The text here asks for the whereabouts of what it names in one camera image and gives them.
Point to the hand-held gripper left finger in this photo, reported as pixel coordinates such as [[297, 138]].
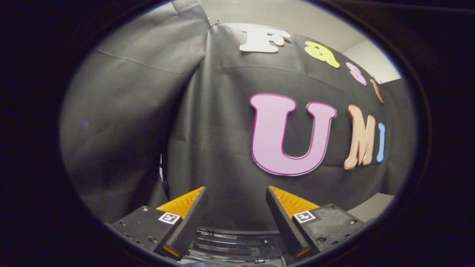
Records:
[[187, 222]]

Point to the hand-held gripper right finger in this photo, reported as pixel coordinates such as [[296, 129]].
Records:
[[284, 218]]

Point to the black backdrop cloth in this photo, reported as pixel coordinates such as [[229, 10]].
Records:
[[222, 148]]

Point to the beige cabinet with dark top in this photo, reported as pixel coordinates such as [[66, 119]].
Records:
[[373, 209]]

